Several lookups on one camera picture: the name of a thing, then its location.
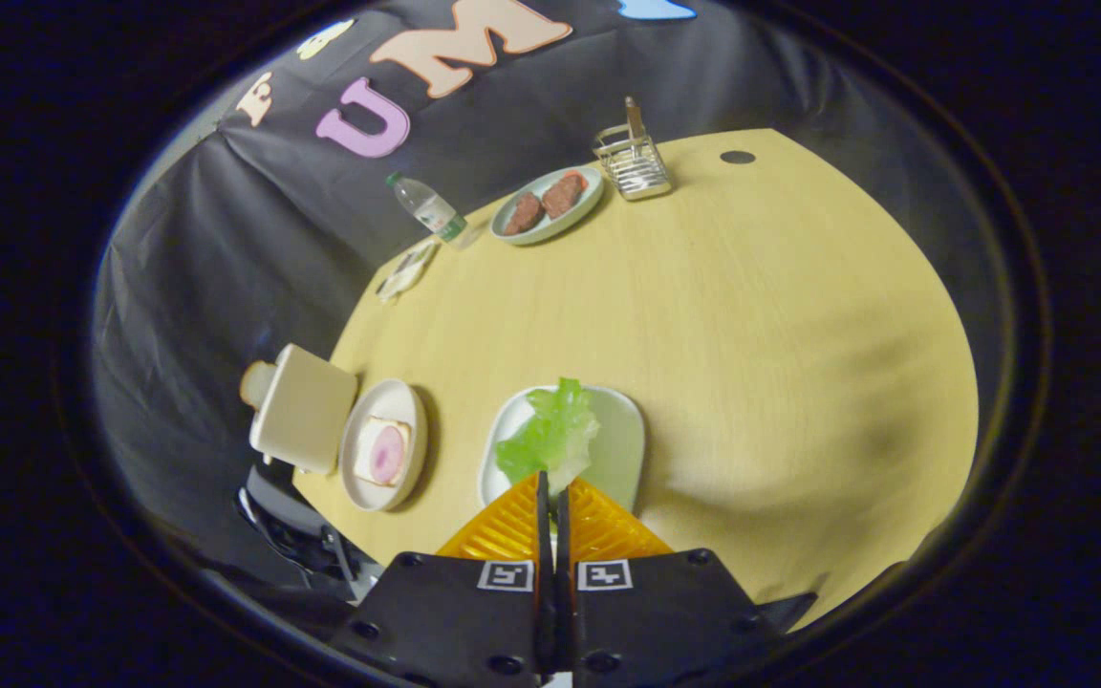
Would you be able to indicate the white folded packet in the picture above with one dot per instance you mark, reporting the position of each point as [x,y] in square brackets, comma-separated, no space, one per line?
[407,271]

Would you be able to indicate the white round plate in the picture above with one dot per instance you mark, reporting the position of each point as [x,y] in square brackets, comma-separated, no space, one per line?
[366,489]

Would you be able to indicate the green lettuce leaf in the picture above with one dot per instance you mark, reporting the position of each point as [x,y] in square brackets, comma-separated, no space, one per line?
[550,430]

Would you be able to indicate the black backdrop cloth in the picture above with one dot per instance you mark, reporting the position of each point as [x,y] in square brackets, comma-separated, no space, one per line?
[245,248]

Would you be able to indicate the toast slice in toaster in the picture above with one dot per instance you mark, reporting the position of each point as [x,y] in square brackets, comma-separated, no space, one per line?
[254,384]

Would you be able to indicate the pink ham slice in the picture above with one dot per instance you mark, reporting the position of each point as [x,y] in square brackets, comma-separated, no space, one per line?
[387,455]

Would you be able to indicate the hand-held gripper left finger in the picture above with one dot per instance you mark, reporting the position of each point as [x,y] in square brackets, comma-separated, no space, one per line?
[474,621]

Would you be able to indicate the cream toaster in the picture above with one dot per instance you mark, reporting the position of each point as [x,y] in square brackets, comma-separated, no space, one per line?
[307,411]

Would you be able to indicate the brown meat patty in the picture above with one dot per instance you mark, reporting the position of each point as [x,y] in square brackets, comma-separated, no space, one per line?
[563,195]
[523,214]

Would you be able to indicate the clear plastic water bottle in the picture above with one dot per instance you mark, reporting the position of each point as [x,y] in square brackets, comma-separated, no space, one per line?
[424,204]

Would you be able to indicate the white square plate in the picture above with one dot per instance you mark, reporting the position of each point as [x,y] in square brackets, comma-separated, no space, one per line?
[622,444]

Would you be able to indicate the white bread slice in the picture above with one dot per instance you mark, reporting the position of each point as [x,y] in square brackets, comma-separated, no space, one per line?
[364,457]

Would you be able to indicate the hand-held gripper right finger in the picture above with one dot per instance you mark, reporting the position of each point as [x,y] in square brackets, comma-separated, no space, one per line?
[665,612]

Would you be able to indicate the pale green oval plate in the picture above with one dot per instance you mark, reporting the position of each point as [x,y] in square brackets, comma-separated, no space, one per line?
[577,212]

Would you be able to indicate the dark round table grommet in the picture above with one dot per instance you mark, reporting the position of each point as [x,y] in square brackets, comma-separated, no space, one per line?
[738,157]

